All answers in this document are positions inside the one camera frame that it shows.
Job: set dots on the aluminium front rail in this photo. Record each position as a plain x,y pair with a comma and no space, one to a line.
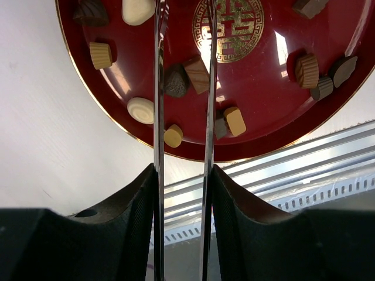
297,162

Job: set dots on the silver metal tongs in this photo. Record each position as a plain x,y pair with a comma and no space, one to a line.
160,26

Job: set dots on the white heart chocolate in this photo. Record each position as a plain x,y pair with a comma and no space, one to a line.
136,12

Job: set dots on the brown striped cube chocolate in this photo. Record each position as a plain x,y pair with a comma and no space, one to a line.
198,74

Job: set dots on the tan round chocolate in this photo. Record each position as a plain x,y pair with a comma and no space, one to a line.
173,136

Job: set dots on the white oval swirl chocolate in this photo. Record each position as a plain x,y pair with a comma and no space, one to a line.
141,109

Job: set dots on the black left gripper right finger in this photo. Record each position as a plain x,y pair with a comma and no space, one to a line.
257,241

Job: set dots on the dark textured chocolate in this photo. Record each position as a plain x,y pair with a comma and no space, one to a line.
176,81

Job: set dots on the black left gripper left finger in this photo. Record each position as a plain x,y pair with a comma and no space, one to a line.
108,241

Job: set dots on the tan rounded block chocolate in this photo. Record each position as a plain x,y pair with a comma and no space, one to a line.
235,121

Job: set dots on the tan fluted cup chocolate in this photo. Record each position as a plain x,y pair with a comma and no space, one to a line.
101,55

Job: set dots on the slotted cable duct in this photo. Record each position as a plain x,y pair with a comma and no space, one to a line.
311,195

